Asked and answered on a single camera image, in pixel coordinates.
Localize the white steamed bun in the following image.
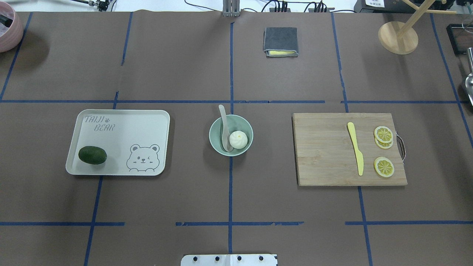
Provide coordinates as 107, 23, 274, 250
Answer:
229, 131, 248, 149

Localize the white ceramic spoon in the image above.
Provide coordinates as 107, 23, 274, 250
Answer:
218, 105, 234, 153

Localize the light green bowl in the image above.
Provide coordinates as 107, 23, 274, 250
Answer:
208, 115, 253, 157

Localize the pink bowl with ice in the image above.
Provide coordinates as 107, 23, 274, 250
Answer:
0, 1, 24, 53

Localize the wooden cutting board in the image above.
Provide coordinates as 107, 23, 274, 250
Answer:
292, 113, 408, 186

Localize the grey and yellow cloth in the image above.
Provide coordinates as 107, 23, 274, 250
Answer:
262, 27, 299, 58

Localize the yellow plastic knife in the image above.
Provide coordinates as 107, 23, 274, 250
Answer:
347, 122, 364, 176

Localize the white bear serving tray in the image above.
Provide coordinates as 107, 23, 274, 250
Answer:
65, 109, 170, 176

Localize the dark green avocado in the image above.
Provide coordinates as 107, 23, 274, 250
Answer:
78, 146, 108, 165

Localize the upper lemon slice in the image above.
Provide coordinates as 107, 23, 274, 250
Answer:
374, 126, 394, 143

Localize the lower lemon slice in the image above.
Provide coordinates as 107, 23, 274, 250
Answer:
374, 157, 395, 178

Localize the hidden lemon slice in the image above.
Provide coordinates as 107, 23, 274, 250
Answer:
375, 139, 394, 149

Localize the metal scoop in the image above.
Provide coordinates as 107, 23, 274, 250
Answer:
465, 47, 473, 105

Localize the dark glass rack tray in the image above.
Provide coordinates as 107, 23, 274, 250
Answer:
446, 24, 473, 55

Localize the aluminium frame post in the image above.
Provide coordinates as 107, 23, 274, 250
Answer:
222, 0, 241, 17

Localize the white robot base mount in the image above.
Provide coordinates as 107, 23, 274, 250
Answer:
180, 254, 278, 266

